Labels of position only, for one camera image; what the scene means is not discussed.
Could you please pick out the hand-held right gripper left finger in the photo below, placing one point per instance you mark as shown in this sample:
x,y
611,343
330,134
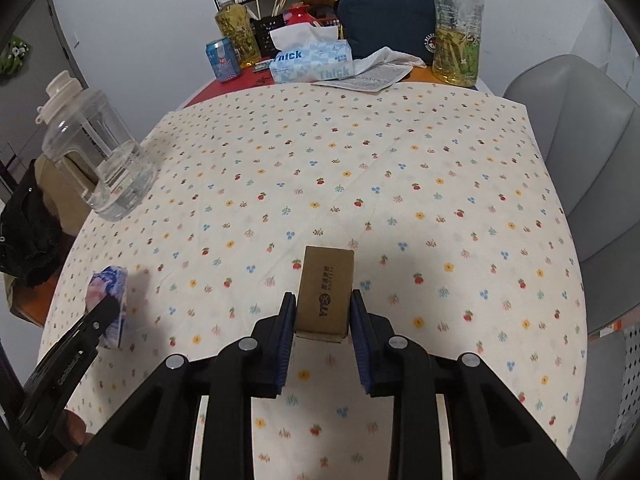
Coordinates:
x,y
286,355

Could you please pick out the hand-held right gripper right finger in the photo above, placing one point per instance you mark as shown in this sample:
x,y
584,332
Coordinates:
x,y
361,350

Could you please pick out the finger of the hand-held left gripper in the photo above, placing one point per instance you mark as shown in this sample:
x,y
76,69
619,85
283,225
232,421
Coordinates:
x,y
75,355

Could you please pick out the small brown cardboard box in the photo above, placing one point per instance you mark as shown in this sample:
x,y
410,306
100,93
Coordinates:
x,y
325,285

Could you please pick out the blue pink tissue packet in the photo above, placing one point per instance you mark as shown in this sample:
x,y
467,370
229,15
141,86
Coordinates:
x,y
112,280

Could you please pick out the person's left hand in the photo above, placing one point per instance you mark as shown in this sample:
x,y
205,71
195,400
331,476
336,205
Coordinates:
x,y
75,432

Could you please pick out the brown chair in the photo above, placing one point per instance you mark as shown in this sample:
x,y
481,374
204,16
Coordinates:
x,y
57,190

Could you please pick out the large clear water jug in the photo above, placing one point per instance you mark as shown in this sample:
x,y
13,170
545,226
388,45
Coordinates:
x,y
100,160

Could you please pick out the printed paper sheet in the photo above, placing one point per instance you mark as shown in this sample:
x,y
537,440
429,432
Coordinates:
x,y
372,79

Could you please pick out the small dark sachet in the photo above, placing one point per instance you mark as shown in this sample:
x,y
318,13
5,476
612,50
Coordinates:
x,y
261,67

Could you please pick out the blue white tissue box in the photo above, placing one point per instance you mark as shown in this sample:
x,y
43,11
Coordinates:
x,y
312,62

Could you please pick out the white cloth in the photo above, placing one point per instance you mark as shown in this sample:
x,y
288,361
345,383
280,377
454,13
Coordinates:
x,y
387,57

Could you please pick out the grey chair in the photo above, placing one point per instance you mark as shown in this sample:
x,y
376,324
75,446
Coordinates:
x,y
585,160

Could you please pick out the blue drink can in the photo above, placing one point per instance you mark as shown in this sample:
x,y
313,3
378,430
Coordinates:
x,y
222,60

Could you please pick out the green plush toy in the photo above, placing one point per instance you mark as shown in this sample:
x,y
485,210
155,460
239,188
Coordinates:
x,y
14,57

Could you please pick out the grey door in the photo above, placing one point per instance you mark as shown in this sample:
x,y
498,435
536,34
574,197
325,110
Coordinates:
x,y
50,35

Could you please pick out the black pen holder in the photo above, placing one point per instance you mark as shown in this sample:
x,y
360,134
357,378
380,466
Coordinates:
x,y
267,30

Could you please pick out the small yellow tea bottle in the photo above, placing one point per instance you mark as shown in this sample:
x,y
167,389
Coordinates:
x,y
239,30

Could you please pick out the large yellow tea bottle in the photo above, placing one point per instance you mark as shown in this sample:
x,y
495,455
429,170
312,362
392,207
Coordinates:
x,y
457,35

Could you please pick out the navy lunch bag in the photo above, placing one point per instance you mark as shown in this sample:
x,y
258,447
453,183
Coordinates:
x,y
387,15

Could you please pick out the red round container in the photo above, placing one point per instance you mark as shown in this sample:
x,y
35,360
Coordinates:
x,y
298,16

